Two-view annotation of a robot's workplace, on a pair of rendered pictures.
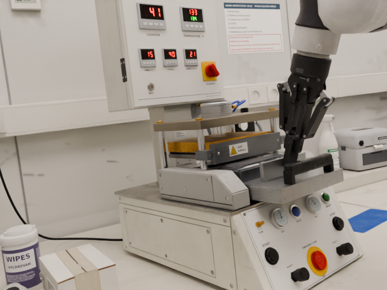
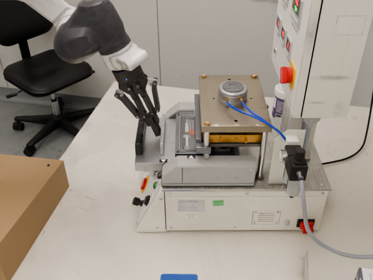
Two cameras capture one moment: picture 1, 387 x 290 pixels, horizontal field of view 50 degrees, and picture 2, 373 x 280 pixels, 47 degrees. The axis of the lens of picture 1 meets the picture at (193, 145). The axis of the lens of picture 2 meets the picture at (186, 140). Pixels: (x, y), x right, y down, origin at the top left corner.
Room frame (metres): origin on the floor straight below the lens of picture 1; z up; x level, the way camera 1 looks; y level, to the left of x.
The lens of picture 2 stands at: (1.60, -0.94, 1.74)
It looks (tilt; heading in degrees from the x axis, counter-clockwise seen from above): 37 degrees down; 130
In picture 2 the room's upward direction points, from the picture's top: straight up
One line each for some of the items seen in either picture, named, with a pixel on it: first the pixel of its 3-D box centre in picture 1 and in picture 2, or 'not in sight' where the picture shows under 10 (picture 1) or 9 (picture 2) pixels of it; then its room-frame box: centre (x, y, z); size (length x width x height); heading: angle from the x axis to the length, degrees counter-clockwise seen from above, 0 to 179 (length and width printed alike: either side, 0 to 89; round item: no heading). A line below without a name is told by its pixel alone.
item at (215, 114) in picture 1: (215, 126); (243, 110); (1.08, -0.06, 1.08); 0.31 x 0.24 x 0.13; 129
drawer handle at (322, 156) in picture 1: (309, 167); (140, 133); (0.84, -0.23, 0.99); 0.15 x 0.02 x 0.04; 129
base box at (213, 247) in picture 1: (234, 220); (225, 176); (1.05, -0.09, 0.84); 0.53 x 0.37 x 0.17; 39
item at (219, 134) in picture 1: (221, 133); (231, 113); (1.04, -0.07, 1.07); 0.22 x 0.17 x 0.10; 129
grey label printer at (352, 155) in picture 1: (355, 147); not in sight; (1.83, -0.72, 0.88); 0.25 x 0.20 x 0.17; 21
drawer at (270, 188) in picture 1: (259, 173); (187, 138); (0.94, -0.15, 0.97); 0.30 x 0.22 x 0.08; 39
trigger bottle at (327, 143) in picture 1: (328, 144); not in sight; (1.75, -0.58, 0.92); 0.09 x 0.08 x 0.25; 31
